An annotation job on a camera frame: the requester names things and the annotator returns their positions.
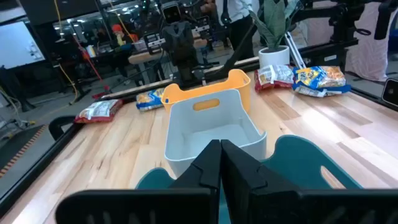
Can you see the black overhead camera rig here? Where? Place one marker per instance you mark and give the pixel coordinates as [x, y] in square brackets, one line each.
[342, 18]

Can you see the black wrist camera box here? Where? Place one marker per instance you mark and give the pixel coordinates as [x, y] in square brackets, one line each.
[171, 14]

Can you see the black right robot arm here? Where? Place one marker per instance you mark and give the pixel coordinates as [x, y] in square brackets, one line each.
[186, 73]

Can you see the red Maruchan noodle pack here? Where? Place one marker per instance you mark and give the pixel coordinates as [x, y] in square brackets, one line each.
[273, 76]
[99, 111]

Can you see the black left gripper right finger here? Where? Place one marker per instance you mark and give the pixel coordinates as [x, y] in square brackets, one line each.
[239, 171]

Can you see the black hazard-striped floor mat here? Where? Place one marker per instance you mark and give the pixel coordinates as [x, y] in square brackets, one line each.
[15, 146]

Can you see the yellow plastic bin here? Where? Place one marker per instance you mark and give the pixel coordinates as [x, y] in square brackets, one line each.
[236, 82]

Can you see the white plant pot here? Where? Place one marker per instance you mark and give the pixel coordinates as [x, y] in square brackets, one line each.
[273, 57]

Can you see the green potted plant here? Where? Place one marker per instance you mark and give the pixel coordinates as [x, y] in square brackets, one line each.
[273, 21]

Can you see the black table-level camera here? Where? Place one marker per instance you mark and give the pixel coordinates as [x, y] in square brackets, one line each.
[390, 91]

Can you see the teal plastic bin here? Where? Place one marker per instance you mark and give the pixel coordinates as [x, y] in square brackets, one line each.
[295, 155]

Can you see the grey plastic bin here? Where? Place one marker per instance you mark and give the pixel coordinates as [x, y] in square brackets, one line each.
[211, 133]

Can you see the blue Maruchan noodle pack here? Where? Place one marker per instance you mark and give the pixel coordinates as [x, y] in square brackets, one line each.
[149, 99]
[311, 76]

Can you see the white cloth cover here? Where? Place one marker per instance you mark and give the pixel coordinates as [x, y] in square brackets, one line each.
[370, 43]

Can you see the large display screen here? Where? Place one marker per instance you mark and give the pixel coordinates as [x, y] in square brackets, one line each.
[17, 43]

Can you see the person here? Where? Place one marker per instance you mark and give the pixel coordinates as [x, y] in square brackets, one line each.
[119, 34]
[236, 21]

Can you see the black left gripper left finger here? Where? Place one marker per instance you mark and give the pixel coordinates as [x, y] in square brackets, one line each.
[205, 171]

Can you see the white metal stand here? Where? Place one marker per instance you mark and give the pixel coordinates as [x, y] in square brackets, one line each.
[293, 51]

